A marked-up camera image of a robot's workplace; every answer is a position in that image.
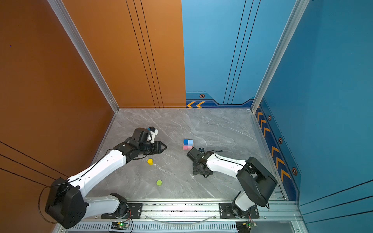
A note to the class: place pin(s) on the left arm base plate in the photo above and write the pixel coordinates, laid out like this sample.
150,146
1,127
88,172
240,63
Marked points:
135,210

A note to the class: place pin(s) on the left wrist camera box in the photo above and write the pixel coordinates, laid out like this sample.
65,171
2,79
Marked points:
152,134

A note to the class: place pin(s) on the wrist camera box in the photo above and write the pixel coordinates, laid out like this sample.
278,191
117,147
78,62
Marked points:
196,155
152,134

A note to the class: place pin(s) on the aluminium front rail frame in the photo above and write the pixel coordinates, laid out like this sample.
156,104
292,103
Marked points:
196,216

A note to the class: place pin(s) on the right aluminium corner post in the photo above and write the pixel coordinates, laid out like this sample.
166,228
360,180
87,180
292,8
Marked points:
288,32

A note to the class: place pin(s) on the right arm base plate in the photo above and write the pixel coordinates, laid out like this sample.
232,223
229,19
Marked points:
228,210

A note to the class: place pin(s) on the left aluminium corner post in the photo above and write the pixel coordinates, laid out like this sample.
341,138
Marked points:
66,21

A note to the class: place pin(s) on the aluminium corner post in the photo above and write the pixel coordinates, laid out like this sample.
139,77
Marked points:
288,32
66,21

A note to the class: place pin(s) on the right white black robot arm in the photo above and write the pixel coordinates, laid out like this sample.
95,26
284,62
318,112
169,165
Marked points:
257,182

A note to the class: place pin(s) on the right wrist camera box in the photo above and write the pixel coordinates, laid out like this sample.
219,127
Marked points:
196,155

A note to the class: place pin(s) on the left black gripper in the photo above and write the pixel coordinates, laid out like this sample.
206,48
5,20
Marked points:
158,149

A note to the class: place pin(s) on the green circuit board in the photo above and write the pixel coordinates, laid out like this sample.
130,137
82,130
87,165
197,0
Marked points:
245,227
119,226

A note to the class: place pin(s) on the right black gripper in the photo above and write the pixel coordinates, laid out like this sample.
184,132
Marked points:
195,172

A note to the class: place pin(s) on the right green circuit board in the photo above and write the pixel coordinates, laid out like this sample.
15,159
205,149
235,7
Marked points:
245,227

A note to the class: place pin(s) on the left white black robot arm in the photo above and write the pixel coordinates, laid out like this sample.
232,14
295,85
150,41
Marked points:
67,202

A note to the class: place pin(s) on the yellow cylinder block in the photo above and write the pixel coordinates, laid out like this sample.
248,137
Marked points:
150,162

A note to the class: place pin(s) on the left green circuit board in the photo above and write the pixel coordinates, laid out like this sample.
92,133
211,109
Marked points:
119,226

